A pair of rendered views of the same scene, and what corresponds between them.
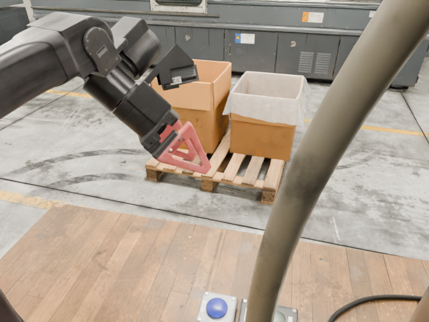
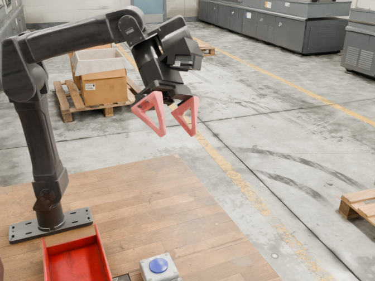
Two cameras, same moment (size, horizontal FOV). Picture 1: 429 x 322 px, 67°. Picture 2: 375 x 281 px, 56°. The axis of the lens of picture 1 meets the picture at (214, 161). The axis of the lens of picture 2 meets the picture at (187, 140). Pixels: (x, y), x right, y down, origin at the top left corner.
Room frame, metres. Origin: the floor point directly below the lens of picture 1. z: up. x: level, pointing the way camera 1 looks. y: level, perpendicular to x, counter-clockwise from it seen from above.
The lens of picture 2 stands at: (0.10, -0.49, 1.49)
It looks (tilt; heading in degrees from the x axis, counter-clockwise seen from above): 26 degrees down; 55
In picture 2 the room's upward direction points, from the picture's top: straight up
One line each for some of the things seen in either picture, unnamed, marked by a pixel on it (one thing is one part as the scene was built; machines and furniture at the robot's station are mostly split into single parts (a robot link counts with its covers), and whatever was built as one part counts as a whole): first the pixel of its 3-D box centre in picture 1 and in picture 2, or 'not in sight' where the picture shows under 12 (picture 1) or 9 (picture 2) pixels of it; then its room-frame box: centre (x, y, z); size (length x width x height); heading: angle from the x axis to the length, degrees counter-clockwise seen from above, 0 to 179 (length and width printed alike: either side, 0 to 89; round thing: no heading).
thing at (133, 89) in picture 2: not in sight; (99, 94); (1.64, 3.65, 0.07); 1.20 x 1.00 x 0.14; 78
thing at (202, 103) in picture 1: (193, 103); not in sight; (2.55, 0.18, 0.43); 0.59 x 0.54 x 0.58; 164
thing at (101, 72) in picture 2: not in sight; (101, 76); (1.58, 3.33, 0.40); 0.66 x 0.62 x 0.50; 75
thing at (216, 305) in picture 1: (216, 309); (158, 267); (0.37, 0.00, 0.93); 0.04 x 0.04 x 0.02
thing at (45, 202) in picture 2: not in sight; (49, 190); (0.24, 0.29, 1.00); 0.09 x 0.06 x 0.06; 57
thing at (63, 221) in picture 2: not in sight; (49, 213); (0.23, 0.30, 0.94); 0.20 x 0.07 x 0.08; 168
